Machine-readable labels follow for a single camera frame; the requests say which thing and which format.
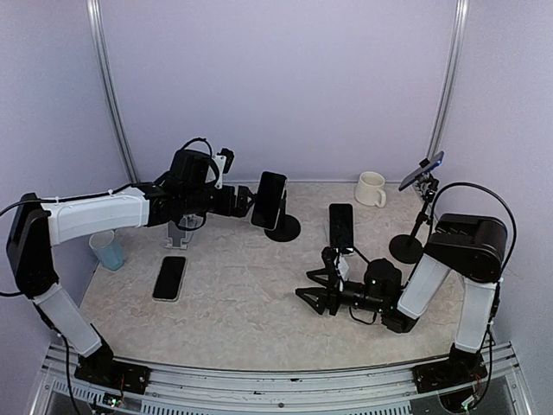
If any light blue mug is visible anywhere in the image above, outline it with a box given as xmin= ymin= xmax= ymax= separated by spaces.
xmin=88 ymin=230 xmax=124 ymax=271

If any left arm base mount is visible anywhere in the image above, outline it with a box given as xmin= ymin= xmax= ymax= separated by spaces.
xmin=74 ymin=361 xmax=151 ymax=395

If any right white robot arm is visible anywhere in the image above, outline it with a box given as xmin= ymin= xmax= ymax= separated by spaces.
xmin=296 ymin=214 xmax=507 ymax=392

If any aluminium frame post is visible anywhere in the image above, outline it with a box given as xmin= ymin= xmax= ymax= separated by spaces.
xmin=427 ymin=0 xmax=470 ymax=158
xmin=86 ymin=0 xmax=140 ymax=183

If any white flat phone stand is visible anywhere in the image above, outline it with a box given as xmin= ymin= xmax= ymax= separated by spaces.
xmin=323 ymin=220 xmax=354 ymax=256

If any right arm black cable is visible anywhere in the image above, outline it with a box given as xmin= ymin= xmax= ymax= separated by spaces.
xmin=431 ymin=181 xmax=518 ymax=286

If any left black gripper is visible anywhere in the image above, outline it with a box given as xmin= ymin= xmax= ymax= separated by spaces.
xmin=183 ymin=184 xmax=257 ymax=217

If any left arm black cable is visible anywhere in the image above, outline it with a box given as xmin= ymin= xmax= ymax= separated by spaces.
xmin=176 ymin=137 xmax=217 ymax=182

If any black round-base phone stand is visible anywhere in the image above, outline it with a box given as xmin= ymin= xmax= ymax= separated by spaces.
xmin=264 ymin=191 xmax=301 ymax=243

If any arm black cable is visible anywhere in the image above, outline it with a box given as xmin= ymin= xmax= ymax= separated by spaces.
xmin=176 ymin=137 xmax=217 ymax=182
xmin=431 ymin=181 xmax=518 ymax=286

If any black phone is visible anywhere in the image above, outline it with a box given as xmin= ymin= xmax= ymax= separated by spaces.
xmin=329 ymin=203 xmax=354 ymax=255
xmin=251 ymin=171 xmax=287 ymax=230

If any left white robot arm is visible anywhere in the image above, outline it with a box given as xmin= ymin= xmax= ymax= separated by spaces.
xmin=6 ymin=149 xmax=256 ymax=385

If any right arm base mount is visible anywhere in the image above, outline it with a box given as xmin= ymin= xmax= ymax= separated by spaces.
xmin=412 ymin=359 xmax=488 ymax=393

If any cream ceramic mug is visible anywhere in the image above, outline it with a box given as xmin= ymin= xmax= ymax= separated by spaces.
xmin=354 ymin=171 xmax=387 ymax=208

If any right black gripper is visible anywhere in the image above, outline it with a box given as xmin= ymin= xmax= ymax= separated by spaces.
xmin=296 ymin=267 xmax=387 ymax=316

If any black tripod stand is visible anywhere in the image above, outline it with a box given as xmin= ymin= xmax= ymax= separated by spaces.
xmin=389 ymin=173 xmax=439 ymax=265

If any blue phone on tripod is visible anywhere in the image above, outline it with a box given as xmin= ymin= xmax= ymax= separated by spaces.
xmin=398 ymin=150 xmax=444 ymax=191

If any left aluminium frame post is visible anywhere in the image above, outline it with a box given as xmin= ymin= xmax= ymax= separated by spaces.
xmin=86 ymin=0 xmax=140 ymax=183

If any silver folding phone stand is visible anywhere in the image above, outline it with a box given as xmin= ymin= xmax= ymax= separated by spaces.
xmin=165 ymin=214 xmax=205 ymax=251

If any front aluminium rail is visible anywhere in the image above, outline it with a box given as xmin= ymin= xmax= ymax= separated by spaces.
xmin=25 ymin=342 xmax=537 ymax=414

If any black phone on flat stand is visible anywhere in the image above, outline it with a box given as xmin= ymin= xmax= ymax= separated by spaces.
xmin=329 ymin=203 xmax=354 ymax=255

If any right aluminium frame post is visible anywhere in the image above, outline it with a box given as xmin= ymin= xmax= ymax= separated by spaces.
xmin=427 ymin=0 xmax=470 ymax=158

